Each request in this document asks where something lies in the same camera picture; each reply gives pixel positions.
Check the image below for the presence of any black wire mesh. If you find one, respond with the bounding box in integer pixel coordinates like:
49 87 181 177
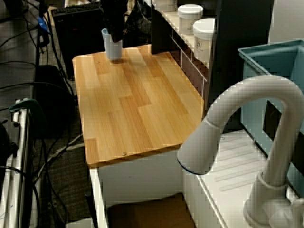
123 0 152 47

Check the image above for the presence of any black bulky device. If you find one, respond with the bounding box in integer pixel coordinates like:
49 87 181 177
0 120 19 164

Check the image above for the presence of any grey floor cable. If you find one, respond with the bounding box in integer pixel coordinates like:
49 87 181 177
33 134 84 181

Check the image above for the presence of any light blue plastic cup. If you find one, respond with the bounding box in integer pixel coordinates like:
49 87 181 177
101 28 124 60

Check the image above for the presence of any black box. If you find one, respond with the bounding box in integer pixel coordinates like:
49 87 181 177
52 2 124 79

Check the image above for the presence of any blue cable connector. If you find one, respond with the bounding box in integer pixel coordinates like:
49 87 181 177
37 16 52 35

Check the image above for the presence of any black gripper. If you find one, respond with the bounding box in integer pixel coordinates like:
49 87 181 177
99 0 124 43

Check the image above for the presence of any white labelled jar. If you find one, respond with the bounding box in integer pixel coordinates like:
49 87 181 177
192 18 217 64
177 3 204 35

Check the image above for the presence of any white curved toy faucet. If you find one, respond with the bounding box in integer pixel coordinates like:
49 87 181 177
177 74 304 228

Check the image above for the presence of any aluminium frame rail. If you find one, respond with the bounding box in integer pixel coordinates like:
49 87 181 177
0 104 33 228

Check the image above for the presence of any wide dark hutch upright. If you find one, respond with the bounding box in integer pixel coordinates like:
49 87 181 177
208 0 274 133

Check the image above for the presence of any black cabinet door handle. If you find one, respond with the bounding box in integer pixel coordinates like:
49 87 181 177
85 191 98 228

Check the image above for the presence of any teal plastic bin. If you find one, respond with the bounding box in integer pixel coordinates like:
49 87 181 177
237 39 304 198

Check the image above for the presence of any green clamp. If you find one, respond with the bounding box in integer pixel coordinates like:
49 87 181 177
8 98 48 136

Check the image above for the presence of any narrow dark hutch side panel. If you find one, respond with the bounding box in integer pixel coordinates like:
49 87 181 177
151 0 181 54

